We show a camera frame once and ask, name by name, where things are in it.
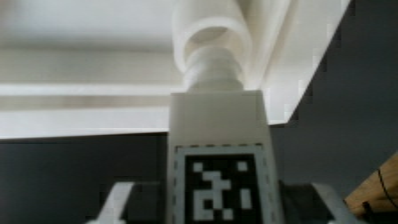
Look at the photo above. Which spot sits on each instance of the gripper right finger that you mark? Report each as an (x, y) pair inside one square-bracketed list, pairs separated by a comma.
[(344, 216)]

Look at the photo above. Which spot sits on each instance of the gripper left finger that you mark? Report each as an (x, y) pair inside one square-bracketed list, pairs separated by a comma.
[(111, 213)]

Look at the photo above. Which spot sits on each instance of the white table leg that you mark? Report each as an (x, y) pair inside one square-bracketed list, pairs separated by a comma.
[(223, 185)]

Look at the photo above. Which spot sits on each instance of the white square tabletop part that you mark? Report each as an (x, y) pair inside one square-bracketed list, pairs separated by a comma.
[(94, 54)]

